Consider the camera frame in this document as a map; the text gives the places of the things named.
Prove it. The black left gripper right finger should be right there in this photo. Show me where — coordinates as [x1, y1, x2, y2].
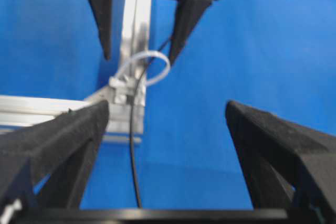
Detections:
[225, 100, 335, 210]

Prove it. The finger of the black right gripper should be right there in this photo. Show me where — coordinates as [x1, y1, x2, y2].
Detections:
[169, 0, 213, 64]
[88, 0, 112, 60]

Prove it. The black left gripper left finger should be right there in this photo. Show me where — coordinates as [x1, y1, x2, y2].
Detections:
[1, 100, 109, 208]

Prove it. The black usb wire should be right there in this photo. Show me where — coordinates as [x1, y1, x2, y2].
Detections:
[129, 35, 174, 209]

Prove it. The white zip tie loop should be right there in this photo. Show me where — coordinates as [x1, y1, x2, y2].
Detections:
[108, 50, 171, 94]

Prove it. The aluminium extrusion frame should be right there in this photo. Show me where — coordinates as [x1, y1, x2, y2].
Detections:
[1, 0, 152, 144]

